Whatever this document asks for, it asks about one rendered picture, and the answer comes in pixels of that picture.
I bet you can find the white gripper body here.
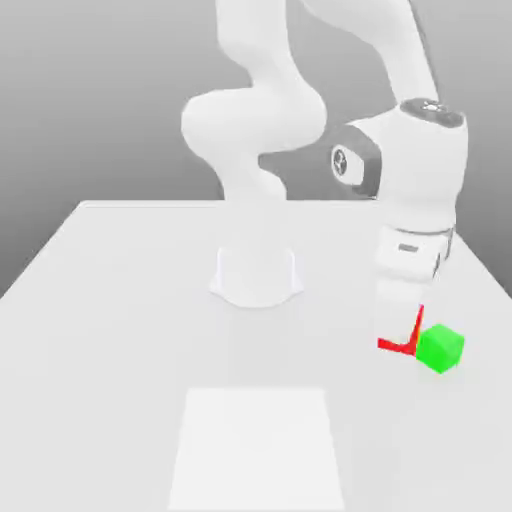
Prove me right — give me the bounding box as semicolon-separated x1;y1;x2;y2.
374;226;441;284

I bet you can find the small red cube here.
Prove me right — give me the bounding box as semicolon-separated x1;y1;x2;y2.
376;303;426;357

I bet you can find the small green cube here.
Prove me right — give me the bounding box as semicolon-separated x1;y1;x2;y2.
415;322;466;376

